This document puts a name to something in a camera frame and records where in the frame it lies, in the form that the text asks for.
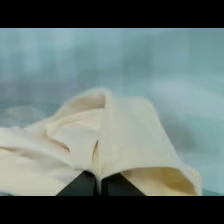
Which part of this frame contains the cream shirt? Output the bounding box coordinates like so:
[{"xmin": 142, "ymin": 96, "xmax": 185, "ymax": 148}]
[{"xmin": 0, "ymin": 87, "xmax": 203, "ymax": 197}]

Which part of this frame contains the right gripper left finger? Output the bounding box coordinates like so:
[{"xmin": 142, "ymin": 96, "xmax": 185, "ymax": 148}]
[{"xmin": 55, "ymin": 170, "xmax": 100, "ymax": 197}]

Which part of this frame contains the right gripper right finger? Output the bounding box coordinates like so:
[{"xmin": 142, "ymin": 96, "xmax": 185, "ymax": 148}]
[{"xmin": 100, "ymin": 172, "xmax": 146, "ymax": 197}]

